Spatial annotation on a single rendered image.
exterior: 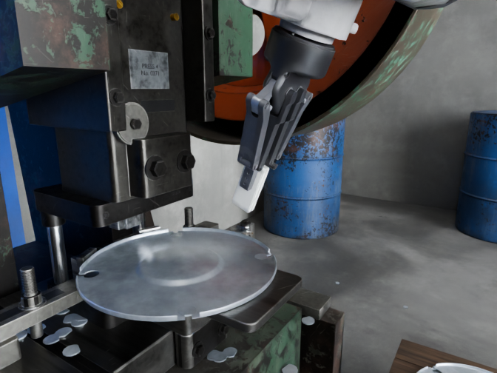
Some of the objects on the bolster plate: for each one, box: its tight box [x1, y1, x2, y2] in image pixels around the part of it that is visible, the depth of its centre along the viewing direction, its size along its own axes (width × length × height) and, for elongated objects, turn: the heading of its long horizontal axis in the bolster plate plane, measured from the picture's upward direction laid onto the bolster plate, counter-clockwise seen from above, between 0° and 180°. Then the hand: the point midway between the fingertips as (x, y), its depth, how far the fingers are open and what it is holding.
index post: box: [237, 219, 254, 238], centre depth 73 cm, size 3×3×10 cm
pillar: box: [47, 225, 69, 285], centre depth 61 cm, size 2×2×14 cm
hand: (250, 186), depth 52 cm, fingers closed
